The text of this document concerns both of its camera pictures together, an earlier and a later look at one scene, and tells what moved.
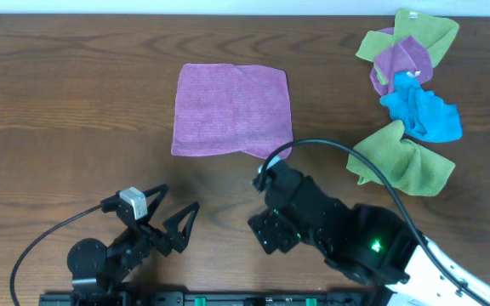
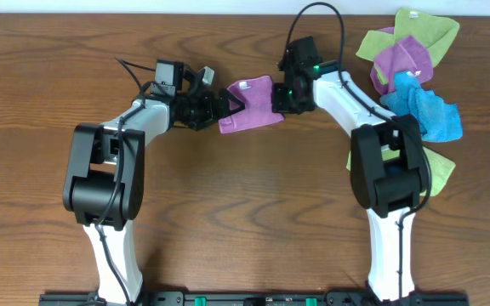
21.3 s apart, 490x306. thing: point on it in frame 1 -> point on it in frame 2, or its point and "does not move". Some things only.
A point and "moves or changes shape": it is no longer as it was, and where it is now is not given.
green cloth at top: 434,33 does not move
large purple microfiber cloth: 222,108 moves or changes shape
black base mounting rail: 209,298 does not move
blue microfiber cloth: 424,114 does not move
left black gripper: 150,232 -> 220,106
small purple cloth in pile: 406,55 does not move
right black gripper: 285,187 -> 279,98
